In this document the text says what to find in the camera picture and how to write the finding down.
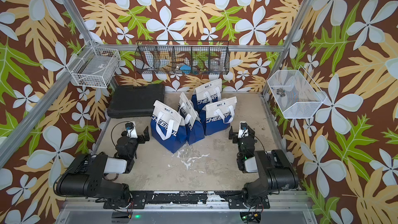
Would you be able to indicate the white wire basket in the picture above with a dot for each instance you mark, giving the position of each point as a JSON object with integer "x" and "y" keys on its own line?
{"x": 94, "y": 65}

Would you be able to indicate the narrow takeout bag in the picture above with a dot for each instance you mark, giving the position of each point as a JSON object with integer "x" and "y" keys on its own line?
{"x": 194, "y": 128}

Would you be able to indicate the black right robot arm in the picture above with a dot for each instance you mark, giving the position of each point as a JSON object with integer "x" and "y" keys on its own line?
{"x": 275, "y": 172}

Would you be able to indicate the black plastic tool case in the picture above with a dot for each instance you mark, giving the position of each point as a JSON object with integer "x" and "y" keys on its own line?
{"x": 135, "y": 101}

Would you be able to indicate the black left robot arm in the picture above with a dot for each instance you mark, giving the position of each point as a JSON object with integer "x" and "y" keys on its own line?
{"x": 86, "y": 175}

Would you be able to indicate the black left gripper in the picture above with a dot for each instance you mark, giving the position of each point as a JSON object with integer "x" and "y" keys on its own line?
{"x": 137, "y": 140}

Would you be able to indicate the white mesh bin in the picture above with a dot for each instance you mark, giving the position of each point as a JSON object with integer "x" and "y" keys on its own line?
{"x": 296, "y": 93}

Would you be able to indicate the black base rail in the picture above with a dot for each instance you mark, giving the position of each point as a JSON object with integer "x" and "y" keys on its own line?
{"x": 186, "y": 198}

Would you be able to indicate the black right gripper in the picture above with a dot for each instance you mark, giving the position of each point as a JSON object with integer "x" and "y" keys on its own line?
{"x": 241, "y": 138}

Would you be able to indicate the black wire basket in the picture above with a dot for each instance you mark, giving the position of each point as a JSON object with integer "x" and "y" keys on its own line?
{"x": 183, "y": 57}

